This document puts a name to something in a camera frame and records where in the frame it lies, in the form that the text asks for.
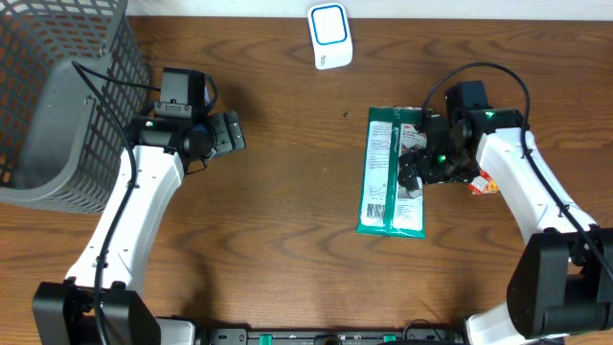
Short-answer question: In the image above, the red stick packet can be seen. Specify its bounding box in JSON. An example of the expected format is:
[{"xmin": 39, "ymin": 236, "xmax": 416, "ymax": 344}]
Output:
[{"xmin": 468, "ymin": 170, "xmax": 499, "ymax": 196}]

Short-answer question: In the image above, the white green package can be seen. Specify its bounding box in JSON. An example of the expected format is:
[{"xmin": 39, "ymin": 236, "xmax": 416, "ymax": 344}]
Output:
[{"xmin": 356, "ymin": 106, "xmax": 427, "ymax": 239}]

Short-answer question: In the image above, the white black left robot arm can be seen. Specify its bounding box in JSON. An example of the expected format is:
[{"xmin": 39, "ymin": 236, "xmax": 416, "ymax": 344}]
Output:
[{"xmin": 33, "ymin": 111, "xmax": 246, "ymax": 344}]

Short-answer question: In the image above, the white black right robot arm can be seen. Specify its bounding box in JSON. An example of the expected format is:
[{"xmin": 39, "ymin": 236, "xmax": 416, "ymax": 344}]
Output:
[{"xmin": 398, "ymin": 108, "xmax": 612, "ymax": 344}]

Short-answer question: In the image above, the white black barcode scanner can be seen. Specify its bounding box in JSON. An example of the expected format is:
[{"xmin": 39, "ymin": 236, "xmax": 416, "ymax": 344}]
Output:
[{"xmin": 306, "ymin": 2, "xmax": 353, "ymax": 70}]

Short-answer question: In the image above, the grey plastic mesh basket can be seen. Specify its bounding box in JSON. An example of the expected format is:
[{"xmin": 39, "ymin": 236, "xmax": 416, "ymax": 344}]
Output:
[{"xmin": 1, "ymin": 0, "xmax": 149, "ymax": 214}]

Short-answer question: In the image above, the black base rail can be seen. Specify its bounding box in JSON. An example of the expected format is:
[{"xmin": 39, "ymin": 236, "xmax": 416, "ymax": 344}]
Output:
[{"xmin": 157, "ymin": 315, "xmax": 465, "ymax": 345}]

